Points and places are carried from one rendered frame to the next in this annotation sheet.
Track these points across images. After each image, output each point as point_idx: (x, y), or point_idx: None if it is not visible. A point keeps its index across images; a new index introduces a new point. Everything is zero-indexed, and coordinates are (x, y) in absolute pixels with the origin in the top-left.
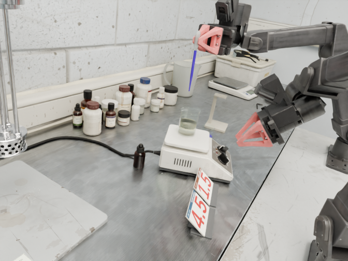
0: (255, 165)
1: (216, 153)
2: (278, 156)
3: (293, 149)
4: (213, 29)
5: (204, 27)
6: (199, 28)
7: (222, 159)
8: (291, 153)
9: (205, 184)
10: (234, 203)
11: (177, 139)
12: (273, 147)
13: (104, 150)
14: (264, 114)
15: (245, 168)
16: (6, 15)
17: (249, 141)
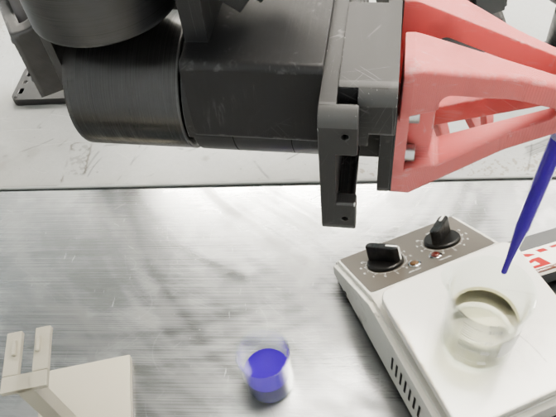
0: (296, 214)
1: (440, 253)
2: (188, 184)
3: (108, 165)
4: (460, 9)
5: (453, 55)
6: (357, 136)
7: (446, 236)
8: (139, 165)
9: (541, 256)
10: (512, 203)
11: (548, 337)
12: (134, 206)
13: None
14: (457, 41)
15: (336, 228)
16: None
17: (145, 270)
